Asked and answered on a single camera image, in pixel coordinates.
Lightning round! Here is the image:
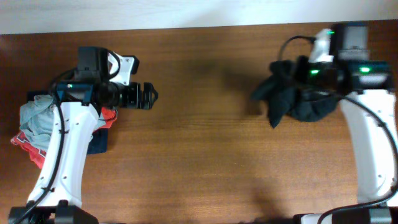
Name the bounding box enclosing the black Nike t-shirt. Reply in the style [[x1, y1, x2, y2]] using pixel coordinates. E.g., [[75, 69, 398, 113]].
[[251, 60, 339, 128]]

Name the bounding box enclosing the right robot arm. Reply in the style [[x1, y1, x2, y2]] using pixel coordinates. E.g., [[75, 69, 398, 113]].
[[293, 22, 397, 224]]

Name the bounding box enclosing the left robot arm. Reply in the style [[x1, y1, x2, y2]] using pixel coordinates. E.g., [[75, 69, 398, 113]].
[[8, 47, 159, 224]]

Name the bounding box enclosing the navy blue folded garment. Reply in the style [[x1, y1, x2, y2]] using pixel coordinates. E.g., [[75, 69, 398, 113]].
[[27, 90, 109, 156]]

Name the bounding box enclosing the grey crumpled t-shirt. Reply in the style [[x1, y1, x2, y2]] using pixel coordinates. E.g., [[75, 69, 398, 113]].
[[15, 95, 111, 157]]

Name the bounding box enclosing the red printed t-shirt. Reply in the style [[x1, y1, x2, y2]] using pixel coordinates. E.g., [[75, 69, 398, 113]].
[[11, 108, 118, 168]]

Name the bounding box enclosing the right black cable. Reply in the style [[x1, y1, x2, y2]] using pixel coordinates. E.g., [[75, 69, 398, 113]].
[[277, 35, 398, 224]]

